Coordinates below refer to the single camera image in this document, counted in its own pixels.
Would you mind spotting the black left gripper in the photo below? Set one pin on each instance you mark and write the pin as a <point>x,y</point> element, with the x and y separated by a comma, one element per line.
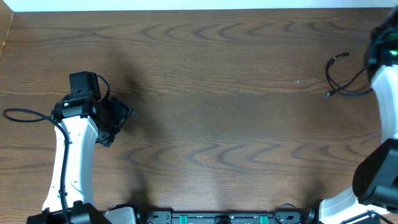
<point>121,115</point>

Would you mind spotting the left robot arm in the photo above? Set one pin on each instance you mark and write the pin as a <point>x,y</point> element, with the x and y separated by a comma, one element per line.
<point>82,119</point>

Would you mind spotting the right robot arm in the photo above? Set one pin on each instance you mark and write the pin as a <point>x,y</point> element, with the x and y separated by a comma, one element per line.
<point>373,193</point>

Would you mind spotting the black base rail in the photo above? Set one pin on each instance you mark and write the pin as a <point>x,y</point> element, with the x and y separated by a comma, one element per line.
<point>132,214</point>

